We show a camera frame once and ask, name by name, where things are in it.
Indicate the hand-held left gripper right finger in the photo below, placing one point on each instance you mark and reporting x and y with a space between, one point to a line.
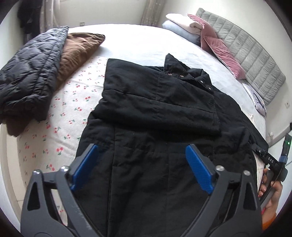
198 168

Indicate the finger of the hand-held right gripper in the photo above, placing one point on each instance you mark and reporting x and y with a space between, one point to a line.
256 150

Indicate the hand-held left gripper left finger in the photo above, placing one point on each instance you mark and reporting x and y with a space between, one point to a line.
85 164

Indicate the black jacket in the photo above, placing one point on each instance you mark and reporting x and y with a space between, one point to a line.
159 114

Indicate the person's right forearm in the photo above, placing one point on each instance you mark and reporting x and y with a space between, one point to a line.
268 222

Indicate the dark hanging clothes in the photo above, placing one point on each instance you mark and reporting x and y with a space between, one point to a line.
29 16

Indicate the person's right hand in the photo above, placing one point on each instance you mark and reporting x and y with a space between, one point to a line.
273 198

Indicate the lilac printed pillow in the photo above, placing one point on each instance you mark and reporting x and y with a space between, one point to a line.
259 102

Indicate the bed with cherry print sheet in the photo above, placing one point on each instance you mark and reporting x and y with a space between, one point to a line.
57 118

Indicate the grey padded headboard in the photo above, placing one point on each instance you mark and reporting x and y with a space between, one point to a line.
251 57

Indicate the large pink pillow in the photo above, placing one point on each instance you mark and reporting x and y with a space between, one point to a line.
225 54

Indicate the dark quilted puffer jacket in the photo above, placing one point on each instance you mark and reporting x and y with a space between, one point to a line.
29 68

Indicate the brown garment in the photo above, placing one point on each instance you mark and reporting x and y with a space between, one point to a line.
77 50

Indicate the small pink pillow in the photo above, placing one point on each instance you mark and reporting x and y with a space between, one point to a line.
206 29

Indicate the pale blue folded blanket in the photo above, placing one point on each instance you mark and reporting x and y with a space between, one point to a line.
180 32

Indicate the white folded blanket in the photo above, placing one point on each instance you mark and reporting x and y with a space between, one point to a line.
180 21

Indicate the grey patterned curtain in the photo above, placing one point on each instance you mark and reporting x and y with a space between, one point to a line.
152 11
48 13

